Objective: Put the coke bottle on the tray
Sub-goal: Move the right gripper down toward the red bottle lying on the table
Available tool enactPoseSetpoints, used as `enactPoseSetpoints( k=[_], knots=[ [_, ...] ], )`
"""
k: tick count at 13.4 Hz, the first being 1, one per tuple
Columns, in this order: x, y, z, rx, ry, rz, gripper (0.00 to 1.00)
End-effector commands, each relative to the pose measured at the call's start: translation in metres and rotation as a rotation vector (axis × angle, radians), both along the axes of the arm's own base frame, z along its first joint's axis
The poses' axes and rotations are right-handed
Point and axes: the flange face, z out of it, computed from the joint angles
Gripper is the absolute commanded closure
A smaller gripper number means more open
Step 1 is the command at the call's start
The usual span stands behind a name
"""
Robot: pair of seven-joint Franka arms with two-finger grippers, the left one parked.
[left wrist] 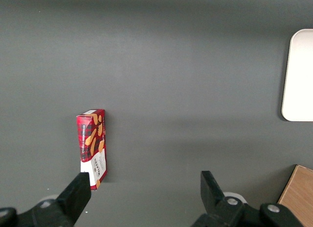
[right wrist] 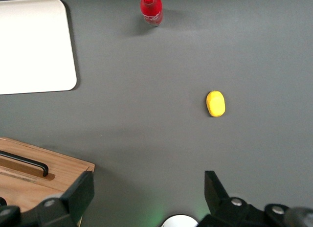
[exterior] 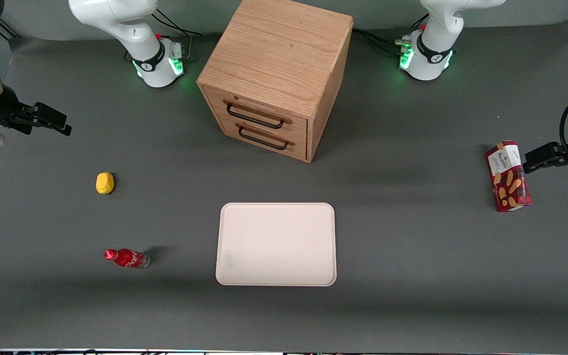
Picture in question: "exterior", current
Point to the red coke bottle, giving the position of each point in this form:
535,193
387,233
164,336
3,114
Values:
128,258

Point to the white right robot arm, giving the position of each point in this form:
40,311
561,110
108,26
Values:
131,29

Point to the beige plastic tray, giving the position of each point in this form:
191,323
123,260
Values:
276,244

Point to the red cookie box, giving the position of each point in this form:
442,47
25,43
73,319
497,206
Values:
508,177

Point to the yellow lemon toy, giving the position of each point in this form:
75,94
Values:
105,183

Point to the grey table mat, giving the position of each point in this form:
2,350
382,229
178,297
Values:
412,276

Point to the wooden drawer cabinet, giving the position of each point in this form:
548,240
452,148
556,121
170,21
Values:
279,54

